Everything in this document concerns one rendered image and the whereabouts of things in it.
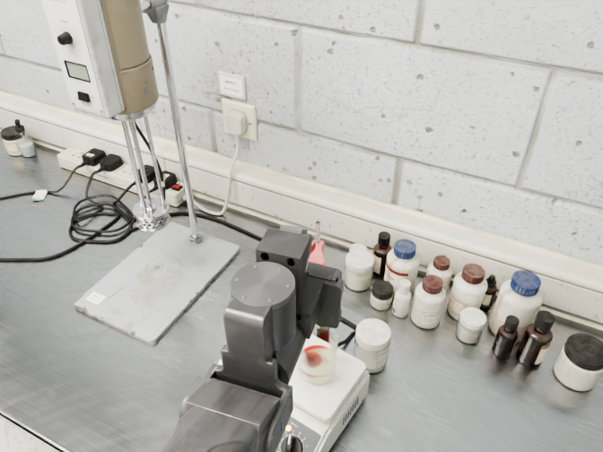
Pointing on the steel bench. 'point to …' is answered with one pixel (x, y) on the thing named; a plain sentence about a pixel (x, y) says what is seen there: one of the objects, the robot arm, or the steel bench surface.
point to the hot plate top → (345, 380)
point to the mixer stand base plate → (157, 282)
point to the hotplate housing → (327, 430)
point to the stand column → (179, 131)
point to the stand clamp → (155, 10)
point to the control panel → (310, 438)
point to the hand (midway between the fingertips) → (317, 247)
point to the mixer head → (104, 56)
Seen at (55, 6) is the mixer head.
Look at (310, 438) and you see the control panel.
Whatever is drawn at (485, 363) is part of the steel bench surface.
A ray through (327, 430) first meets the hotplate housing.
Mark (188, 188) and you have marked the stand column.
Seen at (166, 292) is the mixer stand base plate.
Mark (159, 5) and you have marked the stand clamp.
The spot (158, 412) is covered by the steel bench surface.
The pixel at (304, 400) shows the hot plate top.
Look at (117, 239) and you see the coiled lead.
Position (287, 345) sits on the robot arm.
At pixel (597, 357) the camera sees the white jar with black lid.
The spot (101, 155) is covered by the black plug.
